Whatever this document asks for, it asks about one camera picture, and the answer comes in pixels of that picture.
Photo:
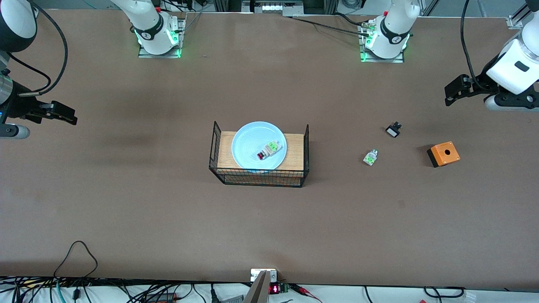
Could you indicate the orange button enclosure box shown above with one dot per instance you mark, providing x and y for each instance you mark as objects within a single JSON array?
[{"x": 446, "y": 153}]

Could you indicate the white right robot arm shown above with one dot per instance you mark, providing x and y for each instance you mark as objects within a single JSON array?
[{"x": 147, "y": 21}]

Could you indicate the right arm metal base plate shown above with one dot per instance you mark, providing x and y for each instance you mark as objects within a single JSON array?
[{"x": 145, "y": 55}]

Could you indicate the black square white push button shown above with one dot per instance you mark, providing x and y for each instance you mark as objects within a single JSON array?
[{"x": 393, "y": 131}]

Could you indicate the green white contact block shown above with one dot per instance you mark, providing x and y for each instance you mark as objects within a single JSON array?
[{"x": 370, "y": 158}]

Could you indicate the grey camera stand bar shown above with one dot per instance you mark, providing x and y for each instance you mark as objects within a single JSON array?
[{"x": 259, "y": 290}]

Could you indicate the wooden board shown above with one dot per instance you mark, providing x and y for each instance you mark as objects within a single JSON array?
[{"x": 295, "y": 158}]

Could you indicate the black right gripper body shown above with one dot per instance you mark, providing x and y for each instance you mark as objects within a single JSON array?
[{"x": 22, "y": 106}]

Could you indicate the red digit display module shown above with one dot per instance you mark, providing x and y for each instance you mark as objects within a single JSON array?
[{"x": 274, "y": 289}]

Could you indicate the black power adapter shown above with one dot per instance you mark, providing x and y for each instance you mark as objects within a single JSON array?
[{"x": 162, "y": 297}]

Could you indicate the aluminium frame structure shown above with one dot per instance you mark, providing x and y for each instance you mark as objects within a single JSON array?
[{"x": 271, "y": 7}]

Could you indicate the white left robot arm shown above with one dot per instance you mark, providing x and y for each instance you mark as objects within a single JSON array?
[{"x": 396, "y": 25}]

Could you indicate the red push button switch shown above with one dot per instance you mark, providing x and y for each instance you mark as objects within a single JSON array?
[{"x": 271, "y": 148}]

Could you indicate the silver table corner bracket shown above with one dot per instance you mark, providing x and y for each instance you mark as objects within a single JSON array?
[{"x": 513, "y": 21}]

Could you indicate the light blue round plate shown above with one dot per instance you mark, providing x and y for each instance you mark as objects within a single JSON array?
[{"x": 248, "y": 143}]

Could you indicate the red clip test leads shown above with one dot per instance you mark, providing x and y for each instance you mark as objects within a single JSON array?
[{"x": 305, "y": 290}]

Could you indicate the silver metal bracket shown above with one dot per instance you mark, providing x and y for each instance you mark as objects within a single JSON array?
[{"x": 257, "y": 273}]

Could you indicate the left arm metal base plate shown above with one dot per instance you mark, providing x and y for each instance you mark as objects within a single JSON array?
[{"x": 400, "y": 59}]

